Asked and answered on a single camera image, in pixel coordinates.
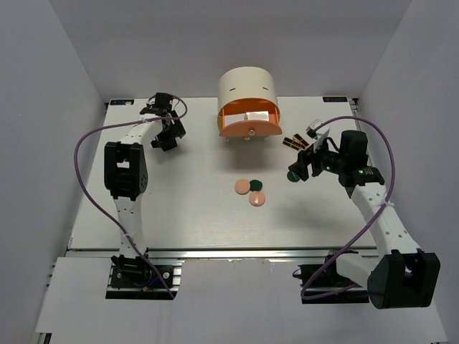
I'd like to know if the peach powder puff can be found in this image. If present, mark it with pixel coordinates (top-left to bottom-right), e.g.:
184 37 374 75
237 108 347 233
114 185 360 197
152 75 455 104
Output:
234 178 250 195

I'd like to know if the dark green powder puff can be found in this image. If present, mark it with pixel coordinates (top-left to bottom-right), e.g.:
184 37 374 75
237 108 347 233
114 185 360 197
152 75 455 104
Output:
250 179 263 192

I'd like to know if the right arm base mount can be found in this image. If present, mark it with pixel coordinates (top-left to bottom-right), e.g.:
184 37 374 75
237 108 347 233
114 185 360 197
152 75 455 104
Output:
292 250 369 305

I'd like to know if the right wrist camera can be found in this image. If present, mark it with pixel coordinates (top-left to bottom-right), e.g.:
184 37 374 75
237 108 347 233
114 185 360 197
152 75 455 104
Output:
306 120 330 152

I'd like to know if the orange top drawer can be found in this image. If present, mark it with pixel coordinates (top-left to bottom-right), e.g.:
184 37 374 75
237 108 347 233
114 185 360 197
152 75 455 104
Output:
218 98 283 138

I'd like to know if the green round compact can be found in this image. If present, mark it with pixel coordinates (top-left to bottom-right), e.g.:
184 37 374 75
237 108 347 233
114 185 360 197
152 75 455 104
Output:
287 171 301 183

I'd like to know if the yellow middle drawer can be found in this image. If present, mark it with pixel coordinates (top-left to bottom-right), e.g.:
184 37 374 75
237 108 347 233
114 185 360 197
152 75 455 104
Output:
217 115 224 132

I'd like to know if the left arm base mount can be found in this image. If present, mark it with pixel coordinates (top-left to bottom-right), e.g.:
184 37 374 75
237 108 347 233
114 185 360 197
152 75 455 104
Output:
105 254 183 300

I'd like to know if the pink square compact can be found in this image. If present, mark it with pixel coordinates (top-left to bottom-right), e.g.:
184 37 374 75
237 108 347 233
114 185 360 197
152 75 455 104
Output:
245 111 270 121

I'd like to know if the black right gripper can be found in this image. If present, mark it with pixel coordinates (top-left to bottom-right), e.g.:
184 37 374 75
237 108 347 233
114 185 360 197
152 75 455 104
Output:
288 135 346 181

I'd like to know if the black square compact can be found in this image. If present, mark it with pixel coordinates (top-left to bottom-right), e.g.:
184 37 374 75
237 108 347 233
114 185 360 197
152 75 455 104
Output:
160 139 178 152

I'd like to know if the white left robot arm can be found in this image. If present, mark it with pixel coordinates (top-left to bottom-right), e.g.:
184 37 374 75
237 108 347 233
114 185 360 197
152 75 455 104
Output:
104 92 186 259

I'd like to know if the white square compact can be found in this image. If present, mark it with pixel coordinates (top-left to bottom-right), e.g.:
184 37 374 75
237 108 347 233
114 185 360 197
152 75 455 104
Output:
224 113 247 126

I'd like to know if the black gold lipstick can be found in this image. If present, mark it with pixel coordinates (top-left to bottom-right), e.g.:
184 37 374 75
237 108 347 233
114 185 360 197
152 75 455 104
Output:
283 138 303 151
293 134 308 145

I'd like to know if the grey bottom drawer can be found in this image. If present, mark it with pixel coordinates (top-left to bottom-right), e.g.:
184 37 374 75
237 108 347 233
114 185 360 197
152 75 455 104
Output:
224 136 268 144

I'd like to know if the cream round drawer organizer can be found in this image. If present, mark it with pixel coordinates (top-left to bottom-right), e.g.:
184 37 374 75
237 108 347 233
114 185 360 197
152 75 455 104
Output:
217 67 279 115

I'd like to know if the left blue table label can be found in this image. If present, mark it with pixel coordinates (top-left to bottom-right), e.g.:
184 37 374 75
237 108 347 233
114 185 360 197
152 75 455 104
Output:
109 99 135 106

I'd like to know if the peach puff with ribbon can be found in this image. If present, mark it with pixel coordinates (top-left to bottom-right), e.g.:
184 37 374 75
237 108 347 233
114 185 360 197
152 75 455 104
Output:
249 191 266 207

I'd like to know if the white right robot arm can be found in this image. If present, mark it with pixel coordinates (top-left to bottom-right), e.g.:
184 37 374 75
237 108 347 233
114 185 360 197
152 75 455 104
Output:
289 128 440 309

